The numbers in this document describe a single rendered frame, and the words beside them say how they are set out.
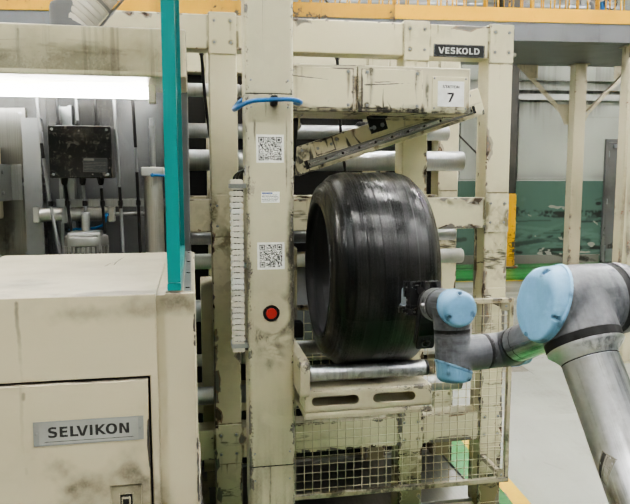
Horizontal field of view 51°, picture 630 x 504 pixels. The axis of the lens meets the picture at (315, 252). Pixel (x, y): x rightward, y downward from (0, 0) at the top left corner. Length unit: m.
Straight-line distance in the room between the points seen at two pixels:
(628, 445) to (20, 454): 0.84
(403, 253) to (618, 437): 0.83
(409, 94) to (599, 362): 1.32
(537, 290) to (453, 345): 0.37
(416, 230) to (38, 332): 1.03
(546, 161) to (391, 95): 9.86
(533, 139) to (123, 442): 11.12
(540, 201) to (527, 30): 4.65
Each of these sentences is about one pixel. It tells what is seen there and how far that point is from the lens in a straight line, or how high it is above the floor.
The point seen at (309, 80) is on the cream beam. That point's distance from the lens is 2.10.
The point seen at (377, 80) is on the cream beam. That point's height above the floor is 1.74.
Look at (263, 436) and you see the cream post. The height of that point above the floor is 0.71.
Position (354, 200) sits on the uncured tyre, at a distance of 1.73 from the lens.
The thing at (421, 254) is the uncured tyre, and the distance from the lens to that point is 1.71.
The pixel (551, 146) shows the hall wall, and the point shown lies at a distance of 11.98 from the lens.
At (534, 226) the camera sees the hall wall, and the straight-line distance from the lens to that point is 11.81.
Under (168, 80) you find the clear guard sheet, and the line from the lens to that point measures 0.95.
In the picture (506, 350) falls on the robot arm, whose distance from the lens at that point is 1.43.
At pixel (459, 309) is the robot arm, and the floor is 1.17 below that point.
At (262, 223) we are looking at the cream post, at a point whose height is 1.31.
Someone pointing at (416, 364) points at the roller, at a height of 0.91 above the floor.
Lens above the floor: 1.43
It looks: 6 degrees down
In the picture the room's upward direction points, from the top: straight up
